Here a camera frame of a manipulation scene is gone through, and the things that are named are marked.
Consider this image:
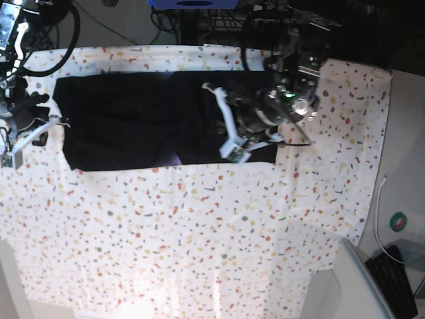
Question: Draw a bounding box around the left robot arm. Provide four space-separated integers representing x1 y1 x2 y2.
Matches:
219 1 424 142

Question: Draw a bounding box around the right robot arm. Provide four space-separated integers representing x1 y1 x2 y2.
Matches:
1 1 80 132

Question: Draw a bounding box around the black t-shirt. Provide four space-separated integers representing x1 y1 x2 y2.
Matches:
53 71 271 171

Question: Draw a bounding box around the terrazzo patterned tablecloth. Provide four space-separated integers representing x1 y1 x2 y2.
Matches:
1 60 392 318

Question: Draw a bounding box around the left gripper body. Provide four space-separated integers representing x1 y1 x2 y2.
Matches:
228 86 286 136

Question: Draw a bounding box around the white charging cable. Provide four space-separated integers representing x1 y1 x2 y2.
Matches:
373 175 406 265

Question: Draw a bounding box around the blue box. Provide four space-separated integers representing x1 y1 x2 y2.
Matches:
147 0 248 10

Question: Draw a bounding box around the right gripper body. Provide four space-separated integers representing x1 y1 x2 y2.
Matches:
1 78 50 132

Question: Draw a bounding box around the black wire rack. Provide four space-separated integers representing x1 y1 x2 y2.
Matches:
177 5 262 47

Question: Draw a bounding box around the grey monitor edge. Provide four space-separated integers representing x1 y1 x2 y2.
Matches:
333 239 395 319

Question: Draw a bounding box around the black keyboard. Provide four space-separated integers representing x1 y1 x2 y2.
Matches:
365 245 418 319

